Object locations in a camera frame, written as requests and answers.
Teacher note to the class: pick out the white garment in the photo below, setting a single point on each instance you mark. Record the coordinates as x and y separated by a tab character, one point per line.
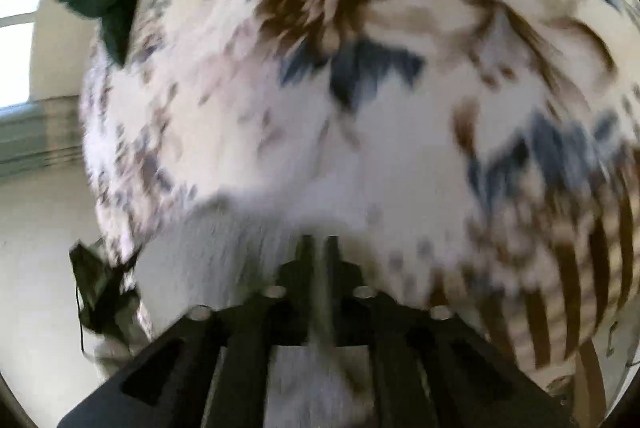
120	353

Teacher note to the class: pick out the grey fleece pants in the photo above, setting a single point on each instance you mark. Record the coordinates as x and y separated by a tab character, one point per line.
235	248

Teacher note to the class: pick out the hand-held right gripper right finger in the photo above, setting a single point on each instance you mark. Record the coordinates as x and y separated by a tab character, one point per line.
350	303

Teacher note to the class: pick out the window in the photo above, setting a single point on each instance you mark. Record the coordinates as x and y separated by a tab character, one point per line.
17	33

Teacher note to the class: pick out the floral bedspread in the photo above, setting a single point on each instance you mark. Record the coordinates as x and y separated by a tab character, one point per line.
400	133

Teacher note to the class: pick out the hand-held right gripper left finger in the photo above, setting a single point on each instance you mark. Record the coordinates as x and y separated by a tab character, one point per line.
295	298

